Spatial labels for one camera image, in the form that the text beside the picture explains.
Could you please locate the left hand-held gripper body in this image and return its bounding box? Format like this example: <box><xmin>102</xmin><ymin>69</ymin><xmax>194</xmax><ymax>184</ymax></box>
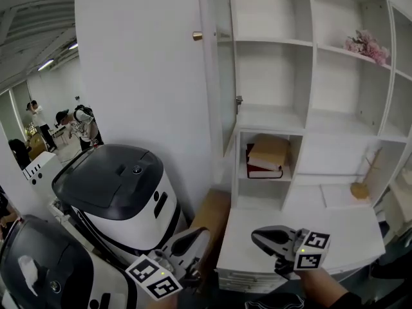
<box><xmin>125</xmin><ymin>249</ymin><xmax>207</xmax><ymax>302</ymax></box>

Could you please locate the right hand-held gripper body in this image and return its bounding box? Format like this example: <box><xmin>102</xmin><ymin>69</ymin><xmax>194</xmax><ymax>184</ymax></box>
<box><xmin>274</xmin><ymin>229</ymin><xmax>332</xmax><ymax>281</ymax></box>

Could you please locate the white wooden shelving unit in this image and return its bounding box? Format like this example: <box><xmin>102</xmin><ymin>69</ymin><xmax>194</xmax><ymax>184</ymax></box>
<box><xmin>205</xmin><ymin>0</ymin><xmax>412</xmax><ymax>212</ymax></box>

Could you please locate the white cabinet door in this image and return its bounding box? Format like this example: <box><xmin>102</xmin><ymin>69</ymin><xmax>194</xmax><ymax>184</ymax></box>
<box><xmin>192</xmin><ymin>0</ymin><xmax>239</xmax><ymax>158</ymax></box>

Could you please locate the person's right forearm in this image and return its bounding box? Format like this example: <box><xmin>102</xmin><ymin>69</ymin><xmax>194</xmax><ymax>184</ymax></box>
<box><xmin>297</xmin><ymin>267</ymin><xmax>351</xmax><ymax>309</ymax></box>

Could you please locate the white desk with drawers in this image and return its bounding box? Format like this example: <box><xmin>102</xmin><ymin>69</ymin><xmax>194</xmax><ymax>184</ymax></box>
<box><xmin>215</xmin><ymin>185</ymin><xmax>387</xmax><ymax>294</ymax></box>

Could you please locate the brown cardboard box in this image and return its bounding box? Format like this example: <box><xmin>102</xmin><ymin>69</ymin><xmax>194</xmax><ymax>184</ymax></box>
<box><xmin>189</xmin><ymin>188</ymin><xmax>232</xmax><ymax>270</ymax></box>

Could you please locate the dark red book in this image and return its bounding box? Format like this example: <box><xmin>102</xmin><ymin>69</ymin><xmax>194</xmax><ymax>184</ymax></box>
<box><xmin>246</xmin><ymin>143</ymin><xmax>284</xmax><ymax>180</ymax></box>

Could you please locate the white robot with black top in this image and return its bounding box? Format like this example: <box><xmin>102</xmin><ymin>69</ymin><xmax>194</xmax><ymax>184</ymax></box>
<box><xmin>0</xmin><ymin>214</ymin><xmax>143</xmax><ymax>309</ymax></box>
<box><xmin>51</xmin><ymin>143</ymin><xmax>190</xmax><ymax>263</ymax></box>

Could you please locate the wooden mug tree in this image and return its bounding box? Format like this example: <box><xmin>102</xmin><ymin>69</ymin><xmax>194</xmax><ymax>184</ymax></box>
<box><xmin>350</xmin><ymin>146</ymin><xmax>384</xmax><ymax>201</ymax></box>

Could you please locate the crumpled white paper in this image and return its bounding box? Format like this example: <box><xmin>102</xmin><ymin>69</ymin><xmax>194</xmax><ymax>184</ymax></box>
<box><xmin>17</xmin><ymin>255</ymin><xmax>48</xmax><ymax>297</ymax></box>

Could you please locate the white kiosk machine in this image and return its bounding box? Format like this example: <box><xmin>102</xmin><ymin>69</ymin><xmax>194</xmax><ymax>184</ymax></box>
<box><xmin>21</xmin><ymin>151</ymin><xmax>64</xmax><ymax>202</ymax></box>

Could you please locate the pink flower bouquet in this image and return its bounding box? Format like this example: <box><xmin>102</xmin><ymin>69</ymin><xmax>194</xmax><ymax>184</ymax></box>
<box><xmin>344</xmin><ymin>29</ymin><xmax>391</xmax><ymax>66</ymax></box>

